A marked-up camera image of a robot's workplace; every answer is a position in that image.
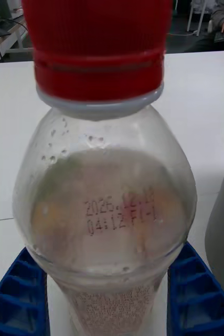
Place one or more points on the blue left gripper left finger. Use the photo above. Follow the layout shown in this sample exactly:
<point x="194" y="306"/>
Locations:
<point x="14" y="302"/>

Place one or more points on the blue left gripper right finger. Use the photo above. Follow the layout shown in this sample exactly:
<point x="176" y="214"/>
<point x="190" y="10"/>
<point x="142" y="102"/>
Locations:
<point x="201" y="302"/>

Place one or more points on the clear bottle with red cap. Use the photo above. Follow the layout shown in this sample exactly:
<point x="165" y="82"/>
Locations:
<point x="104" y="183"/>

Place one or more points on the white desk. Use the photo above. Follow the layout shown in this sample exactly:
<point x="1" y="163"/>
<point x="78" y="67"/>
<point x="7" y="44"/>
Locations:
<point x="9" y="39"/>

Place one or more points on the person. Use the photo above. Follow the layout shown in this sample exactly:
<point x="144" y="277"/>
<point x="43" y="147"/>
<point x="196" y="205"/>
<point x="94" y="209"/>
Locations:
<point x="222" y="10"/>

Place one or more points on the white chair frame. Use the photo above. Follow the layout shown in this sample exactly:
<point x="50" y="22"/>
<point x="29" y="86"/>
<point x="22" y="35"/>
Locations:
<point x="198" y="13"/>

